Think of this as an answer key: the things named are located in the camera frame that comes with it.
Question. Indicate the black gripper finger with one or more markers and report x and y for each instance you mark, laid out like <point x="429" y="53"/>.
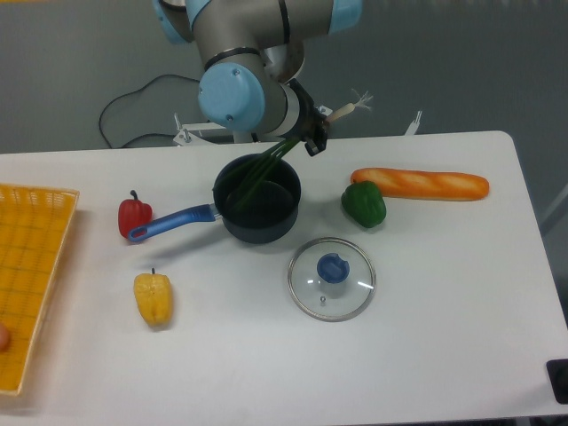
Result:
<point x="315" y="145"/>

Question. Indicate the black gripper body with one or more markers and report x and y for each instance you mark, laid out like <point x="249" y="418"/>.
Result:
<point x="310" y="124"/>

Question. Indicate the green onion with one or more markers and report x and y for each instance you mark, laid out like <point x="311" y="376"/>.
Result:
<point x="249" y="176"/>

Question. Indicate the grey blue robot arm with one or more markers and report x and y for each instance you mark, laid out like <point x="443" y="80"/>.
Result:
<point x="252" y="52"/>

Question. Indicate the green bell pepper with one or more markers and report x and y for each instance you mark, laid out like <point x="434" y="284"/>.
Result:
<point x="363" y="202"/>

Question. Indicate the baguette bread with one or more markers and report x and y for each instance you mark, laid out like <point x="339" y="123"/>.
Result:
<point x="425" y="185"/>

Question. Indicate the glass lid with blue knob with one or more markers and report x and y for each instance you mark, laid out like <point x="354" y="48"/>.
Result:
<point x="331" y="279"/>

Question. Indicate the red bell pepper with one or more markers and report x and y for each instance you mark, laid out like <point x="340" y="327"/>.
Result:
<point x="133" y="213"/>

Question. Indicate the yellow bell pepper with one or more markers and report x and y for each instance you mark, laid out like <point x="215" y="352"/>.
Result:
<point x="154" y="298"/>

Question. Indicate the yellow woven basket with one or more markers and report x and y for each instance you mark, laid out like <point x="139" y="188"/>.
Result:
<point x="34" y="226"/>

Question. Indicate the black object at table corner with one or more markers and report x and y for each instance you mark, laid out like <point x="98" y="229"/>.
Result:
<point x="558" y="375"/>

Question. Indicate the dark pot with blue handle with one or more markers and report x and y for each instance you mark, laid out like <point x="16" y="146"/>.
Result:
<point x="263" y="217"/>

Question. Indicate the white table clamp bracket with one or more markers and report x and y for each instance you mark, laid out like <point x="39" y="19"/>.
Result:
<point x="414" y="125"/>

